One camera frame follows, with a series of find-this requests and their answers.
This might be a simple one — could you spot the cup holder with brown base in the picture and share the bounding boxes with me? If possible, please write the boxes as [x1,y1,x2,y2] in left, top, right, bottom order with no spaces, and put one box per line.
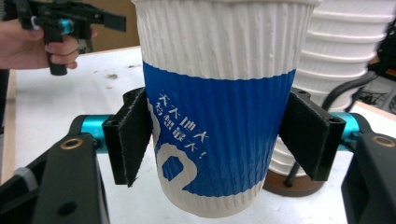
[262,70,379,198]

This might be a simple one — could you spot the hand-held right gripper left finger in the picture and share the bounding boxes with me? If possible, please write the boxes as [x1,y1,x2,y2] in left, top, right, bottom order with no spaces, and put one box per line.
[102,87,153,189]

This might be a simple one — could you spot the stack of white paper cups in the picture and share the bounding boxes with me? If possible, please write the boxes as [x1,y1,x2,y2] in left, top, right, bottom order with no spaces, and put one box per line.
[268,0,396,178]

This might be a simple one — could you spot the black cables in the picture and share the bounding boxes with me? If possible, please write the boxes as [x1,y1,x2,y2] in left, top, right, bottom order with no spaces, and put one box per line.
[345,86,396,114]

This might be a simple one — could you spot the blue and white paper cup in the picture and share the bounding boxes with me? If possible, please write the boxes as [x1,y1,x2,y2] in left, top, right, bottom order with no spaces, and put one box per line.
[130,0,323,219]

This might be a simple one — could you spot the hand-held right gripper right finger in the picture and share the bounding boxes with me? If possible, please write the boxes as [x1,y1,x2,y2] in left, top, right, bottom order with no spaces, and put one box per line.
[277,87,347,182]

